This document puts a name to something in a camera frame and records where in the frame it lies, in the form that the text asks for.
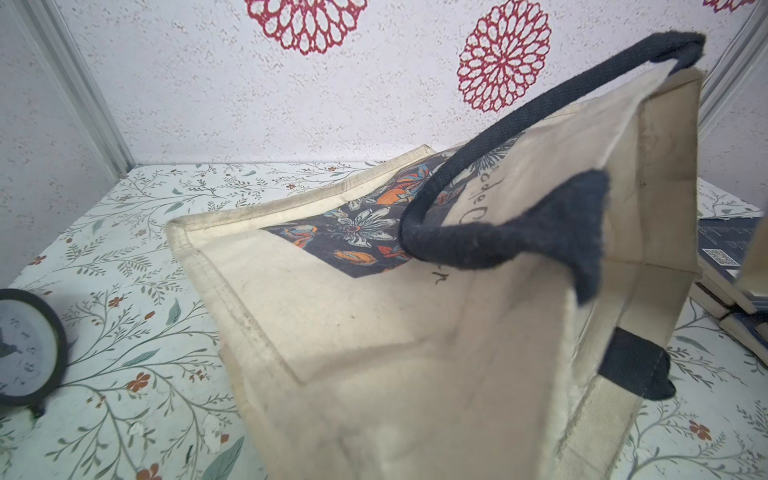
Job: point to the blue book with barcode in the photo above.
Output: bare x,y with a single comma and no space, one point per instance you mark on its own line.
722,250

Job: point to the cream canvas tote bag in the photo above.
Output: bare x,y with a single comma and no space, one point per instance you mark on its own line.
500,310

